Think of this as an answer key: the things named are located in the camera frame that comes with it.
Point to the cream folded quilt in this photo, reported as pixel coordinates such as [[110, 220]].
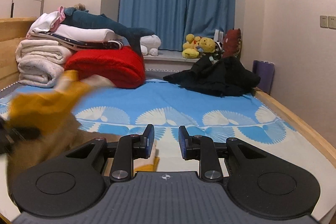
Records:
[[41, 62]]

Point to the white window sill ledge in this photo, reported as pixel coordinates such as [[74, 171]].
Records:
[[167, 62]]

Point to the teal shark plush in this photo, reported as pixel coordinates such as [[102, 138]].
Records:
[[83, 19]]

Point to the red folded blanket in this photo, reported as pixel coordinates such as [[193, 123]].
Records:
[[123, 67]]

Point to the white pink folded clothes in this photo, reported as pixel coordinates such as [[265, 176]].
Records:
[[47, 22]]

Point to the beige and mustard jacket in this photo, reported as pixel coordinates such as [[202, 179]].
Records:
[[50, 113]]

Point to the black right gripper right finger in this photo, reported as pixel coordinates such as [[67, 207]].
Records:
[[208, 153]]

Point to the yellow plush toys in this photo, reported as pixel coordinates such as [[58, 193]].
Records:
[[197, 46]]

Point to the purple bag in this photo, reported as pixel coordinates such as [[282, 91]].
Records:
[[265, 70]]

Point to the black clothing pile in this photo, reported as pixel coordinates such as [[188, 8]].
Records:
[[226, 77]]

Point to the dark red patterned cushion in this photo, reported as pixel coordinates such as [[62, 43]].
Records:
[[232, 43]]

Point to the white folded bedding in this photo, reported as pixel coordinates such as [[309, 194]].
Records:
[[100, 39]]

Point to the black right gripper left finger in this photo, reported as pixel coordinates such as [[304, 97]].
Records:
[[118, 158]]

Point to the blue white patterned bed sheet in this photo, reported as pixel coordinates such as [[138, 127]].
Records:
[[294, 183]]

